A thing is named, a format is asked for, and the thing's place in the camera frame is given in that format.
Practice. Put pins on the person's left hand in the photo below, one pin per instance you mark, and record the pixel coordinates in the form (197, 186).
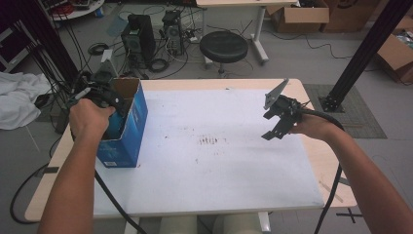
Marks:
(87, 120)

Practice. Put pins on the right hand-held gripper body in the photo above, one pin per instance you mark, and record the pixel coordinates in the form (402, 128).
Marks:
(287, 109)

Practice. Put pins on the white mat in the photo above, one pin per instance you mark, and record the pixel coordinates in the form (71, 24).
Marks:
(211, 175)

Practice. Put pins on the open brown cardboard box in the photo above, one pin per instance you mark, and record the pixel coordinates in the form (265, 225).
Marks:
(298, 18)

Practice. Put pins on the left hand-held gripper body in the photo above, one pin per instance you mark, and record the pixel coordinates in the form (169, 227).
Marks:
(104, 89)

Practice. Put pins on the large black computer tower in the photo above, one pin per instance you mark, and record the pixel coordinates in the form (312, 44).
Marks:
(139, 39)

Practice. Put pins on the large brown cardboard box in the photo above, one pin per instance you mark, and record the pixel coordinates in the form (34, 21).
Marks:
(350, 16)

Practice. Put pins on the black metal post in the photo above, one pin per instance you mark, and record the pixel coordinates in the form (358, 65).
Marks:
(363, 55)

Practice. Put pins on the light wooden table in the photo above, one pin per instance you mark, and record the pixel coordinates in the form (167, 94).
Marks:
(328, 162)

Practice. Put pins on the small black computer tower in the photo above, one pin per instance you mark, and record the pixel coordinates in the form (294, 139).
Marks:
(173, 32)

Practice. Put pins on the grey floor mat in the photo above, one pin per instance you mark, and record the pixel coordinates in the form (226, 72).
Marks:
(360, 120)

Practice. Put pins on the black round stool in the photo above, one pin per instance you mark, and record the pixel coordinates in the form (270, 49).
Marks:
(224, 47)

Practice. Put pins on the round white table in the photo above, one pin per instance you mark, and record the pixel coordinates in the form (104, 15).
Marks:
(78, 9)

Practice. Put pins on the white-legged wooden table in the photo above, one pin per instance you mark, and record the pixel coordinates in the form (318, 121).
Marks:
(259, 29)

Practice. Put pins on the white cloth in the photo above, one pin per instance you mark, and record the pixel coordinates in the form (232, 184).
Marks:
(16, 100)

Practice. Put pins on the blue cardboard box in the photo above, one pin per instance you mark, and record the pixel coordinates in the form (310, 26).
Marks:
(125, 143)

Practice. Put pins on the person's right hand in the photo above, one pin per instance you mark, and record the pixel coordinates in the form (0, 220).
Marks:
(316, 126)

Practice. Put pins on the cardboard box with contents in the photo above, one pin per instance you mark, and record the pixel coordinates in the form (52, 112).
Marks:
(396, 58)

